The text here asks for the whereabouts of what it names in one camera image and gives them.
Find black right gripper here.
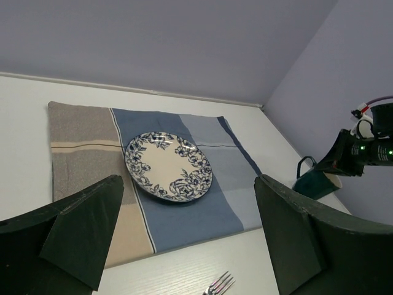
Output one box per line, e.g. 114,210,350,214
314,103,392,176

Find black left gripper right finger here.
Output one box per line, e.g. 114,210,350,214
254,175,392,294

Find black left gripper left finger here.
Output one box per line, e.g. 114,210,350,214
1,175,123,294

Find dark green mug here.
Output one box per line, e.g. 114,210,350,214
292,156,343,200

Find blue beige checked cloth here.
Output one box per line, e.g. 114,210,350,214
48,101,262,267

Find blue white patterned plate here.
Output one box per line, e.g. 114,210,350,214
125,132,213,203

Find silver fork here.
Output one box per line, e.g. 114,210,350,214
203,271,235,295

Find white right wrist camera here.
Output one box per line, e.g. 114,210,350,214
350,103,374,139

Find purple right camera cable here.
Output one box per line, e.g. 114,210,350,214
367,95,393,107

